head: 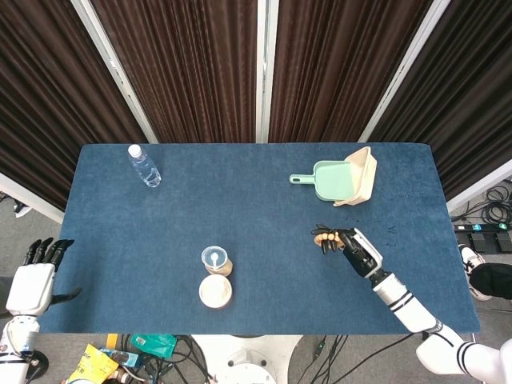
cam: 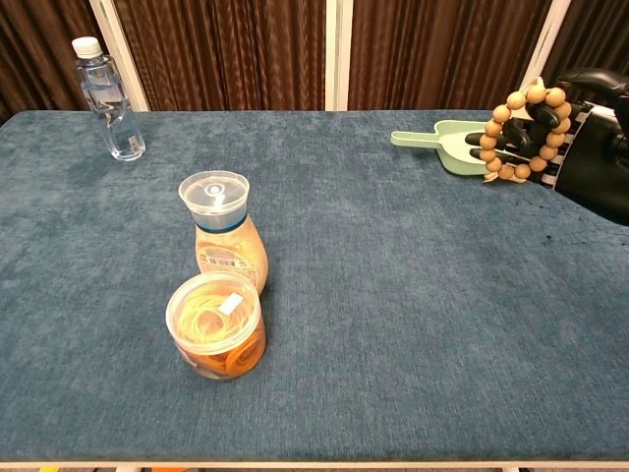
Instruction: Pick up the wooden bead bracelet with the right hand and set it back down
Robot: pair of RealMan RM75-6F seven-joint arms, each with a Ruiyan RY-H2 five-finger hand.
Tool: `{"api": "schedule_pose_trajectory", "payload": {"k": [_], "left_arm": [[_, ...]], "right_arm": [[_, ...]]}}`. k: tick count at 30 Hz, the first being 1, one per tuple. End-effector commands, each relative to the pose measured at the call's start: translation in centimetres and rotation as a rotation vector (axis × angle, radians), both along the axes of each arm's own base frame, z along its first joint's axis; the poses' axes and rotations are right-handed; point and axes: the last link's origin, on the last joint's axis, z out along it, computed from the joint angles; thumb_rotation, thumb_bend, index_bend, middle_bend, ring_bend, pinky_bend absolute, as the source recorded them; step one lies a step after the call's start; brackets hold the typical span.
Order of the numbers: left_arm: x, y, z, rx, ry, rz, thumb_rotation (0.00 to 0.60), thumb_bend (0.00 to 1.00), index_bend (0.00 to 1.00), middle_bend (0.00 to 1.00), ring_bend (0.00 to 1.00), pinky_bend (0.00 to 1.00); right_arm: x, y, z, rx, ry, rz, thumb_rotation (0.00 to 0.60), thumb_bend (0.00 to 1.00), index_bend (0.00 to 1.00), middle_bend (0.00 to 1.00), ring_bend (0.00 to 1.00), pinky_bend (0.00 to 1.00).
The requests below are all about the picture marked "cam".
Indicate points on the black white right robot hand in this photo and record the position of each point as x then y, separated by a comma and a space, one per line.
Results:
589, 157

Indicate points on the dark brown pleated curtain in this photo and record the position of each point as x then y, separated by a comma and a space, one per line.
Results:
221, 54
599, 34
39, 54
442, 54

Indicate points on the green plastic scoop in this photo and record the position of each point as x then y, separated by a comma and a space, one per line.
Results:
417, 139

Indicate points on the blue table cloth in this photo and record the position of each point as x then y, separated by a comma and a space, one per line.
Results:
344, 344

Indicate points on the beige sauce bottle clear cap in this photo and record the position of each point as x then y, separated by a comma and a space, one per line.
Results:
231, 246

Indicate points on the clear tub of rubber bands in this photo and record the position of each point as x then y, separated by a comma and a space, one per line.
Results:
216, 319

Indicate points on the clear plastic water bottle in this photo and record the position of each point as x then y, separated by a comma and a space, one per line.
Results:
110, 108

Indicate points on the white metal frame post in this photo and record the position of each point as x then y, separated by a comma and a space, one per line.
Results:
338, 54
120, 54
548, 39

